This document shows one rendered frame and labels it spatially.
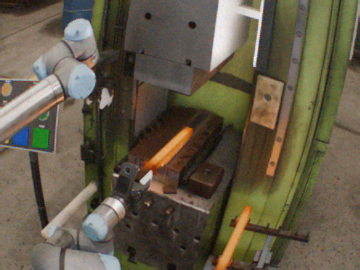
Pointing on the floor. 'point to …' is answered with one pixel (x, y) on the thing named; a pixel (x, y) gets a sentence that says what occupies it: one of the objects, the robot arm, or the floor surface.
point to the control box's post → (38, 187)
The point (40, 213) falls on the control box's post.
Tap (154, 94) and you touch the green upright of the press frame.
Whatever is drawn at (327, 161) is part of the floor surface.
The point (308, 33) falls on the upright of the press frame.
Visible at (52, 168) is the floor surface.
